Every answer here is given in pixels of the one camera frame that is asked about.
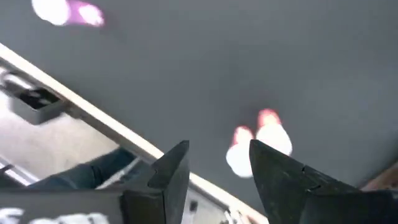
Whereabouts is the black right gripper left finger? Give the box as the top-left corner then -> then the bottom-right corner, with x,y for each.
0,139 -> 190,224

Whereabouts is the person's leg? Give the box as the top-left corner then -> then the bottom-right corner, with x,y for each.
27,147 -> 139,191

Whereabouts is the pink translucent pill bottle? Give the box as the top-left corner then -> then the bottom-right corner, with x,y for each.
30,0 -> 106,28

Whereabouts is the table edge rail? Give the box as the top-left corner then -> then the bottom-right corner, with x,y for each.
0,42 -> 270,224

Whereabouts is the gray box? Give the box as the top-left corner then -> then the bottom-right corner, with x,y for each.
7,86 -> 68,126

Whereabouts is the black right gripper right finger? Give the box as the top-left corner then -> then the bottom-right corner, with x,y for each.
249,139 -> 398,224

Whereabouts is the red translucent pill bottle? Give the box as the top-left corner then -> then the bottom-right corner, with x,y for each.
225,125 -> 256,179
255,108 -> 294,157

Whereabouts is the black table mat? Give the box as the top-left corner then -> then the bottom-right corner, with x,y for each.
0,0 -> 398,215

